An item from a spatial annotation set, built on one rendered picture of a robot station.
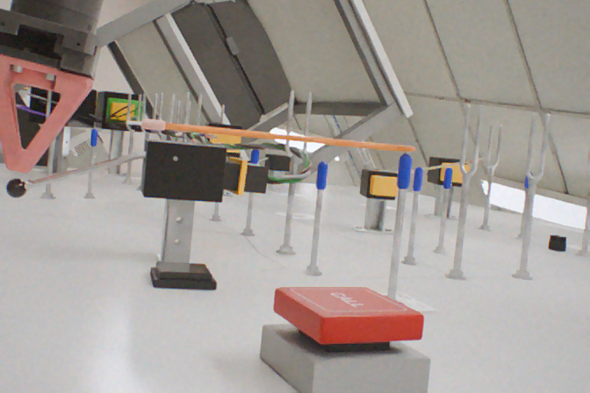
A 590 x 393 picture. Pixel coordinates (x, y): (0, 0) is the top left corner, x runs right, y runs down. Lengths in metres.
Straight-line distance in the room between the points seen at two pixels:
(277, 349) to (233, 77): 1.32
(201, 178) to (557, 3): 3.00
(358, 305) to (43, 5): 0.30
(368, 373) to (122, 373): 0.10
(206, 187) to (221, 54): 1.10
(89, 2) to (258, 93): 1.15
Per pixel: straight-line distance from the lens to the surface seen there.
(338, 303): 0.32
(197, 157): 0.52
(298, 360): 0.31
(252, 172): 0.54
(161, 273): 0.47
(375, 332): 0.31
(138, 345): 0.36
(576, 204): 3.99
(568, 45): 3.52
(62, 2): 0.51
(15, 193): 0.54
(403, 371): 0.32
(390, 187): 0.81
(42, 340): 0.36
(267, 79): 1.65
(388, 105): 1.71
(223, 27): 1.62
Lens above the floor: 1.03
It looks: 18 degrees up
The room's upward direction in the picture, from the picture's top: 57 degrees clockwise
